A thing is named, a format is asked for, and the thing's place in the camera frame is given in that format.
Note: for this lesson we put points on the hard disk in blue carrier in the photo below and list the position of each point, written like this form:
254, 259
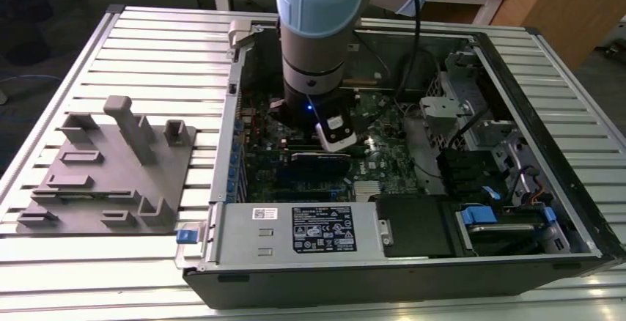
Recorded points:
480, 215

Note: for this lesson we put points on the grey power supply unit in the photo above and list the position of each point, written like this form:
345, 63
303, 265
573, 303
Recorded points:
245, 236

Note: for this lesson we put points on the green motherboard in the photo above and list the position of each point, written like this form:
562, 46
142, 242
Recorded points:
397, 167

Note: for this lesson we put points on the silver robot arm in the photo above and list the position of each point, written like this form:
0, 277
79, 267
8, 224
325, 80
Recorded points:
318, 35

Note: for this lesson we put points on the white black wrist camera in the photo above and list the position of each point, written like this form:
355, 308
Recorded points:
337, 134

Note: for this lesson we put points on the silver metal drive cage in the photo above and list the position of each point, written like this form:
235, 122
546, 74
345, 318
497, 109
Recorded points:
465, 86

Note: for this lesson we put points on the black plastic cover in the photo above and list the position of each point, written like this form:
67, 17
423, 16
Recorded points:
418, 225

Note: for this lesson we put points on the wooden cabinet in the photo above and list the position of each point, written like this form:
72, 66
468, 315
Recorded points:
562, 6

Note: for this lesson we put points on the black PC case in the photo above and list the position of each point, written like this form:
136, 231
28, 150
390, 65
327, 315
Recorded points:
353, 284

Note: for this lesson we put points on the grey parts rack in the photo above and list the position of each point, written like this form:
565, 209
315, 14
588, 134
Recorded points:
122, 196

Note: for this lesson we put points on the blue plastic clip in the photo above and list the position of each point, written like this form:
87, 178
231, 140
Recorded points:
548, 214

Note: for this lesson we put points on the black graphics card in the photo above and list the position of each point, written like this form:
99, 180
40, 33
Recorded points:
321, 167

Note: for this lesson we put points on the blue case latch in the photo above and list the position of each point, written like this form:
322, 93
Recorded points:
186, 235

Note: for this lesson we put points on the silver bracket with hole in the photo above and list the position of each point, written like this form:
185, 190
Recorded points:
430, 111

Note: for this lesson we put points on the silver chipset heatsink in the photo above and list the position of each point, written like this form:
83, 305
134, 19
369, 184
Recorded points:
369, 187

